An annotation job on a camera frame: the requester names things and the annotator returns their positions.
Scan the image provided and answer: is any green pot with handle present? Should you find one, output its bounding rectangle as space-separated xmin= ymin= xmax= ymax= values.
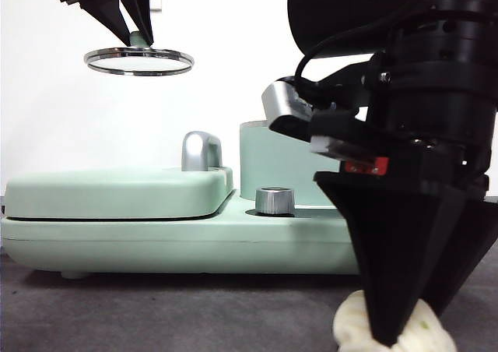
xmin=239 ymin=120 xmax=342 ymax=209

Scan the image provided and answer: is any green griddle cover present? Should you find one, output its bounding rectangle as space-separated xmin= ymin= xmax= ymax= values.
xmin=4 ymin=166 xmax=236 ymax=219

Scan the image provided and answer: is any chrome griddle cover handle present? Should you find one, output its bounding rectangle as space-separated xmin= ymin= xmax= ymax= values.
xmin=181 ymin=131 xmax=225 ymax=173

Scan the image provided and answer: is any glass pot lid green knob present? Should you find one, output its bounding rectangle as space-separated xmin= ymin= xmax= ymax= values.
xmin=83 ymin=30 xmax=195 ymax=76

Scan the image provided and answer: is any chrome control knob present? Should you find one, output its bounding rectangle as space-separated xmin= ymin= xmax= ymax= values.
xmin=254 ymin=186 xmax=296 ymax=216

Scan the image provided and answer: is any twisted white steamed bun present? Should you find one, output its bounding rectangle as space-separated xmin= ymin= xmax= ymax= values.
xmin=332 ymin=289 xmax=458 ymax=352

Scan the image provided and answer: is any green breakfast maker base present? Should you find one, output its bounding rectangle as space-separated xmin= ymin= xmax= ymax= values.
xmin=0 ymin=190 xmax=361 ymax=281

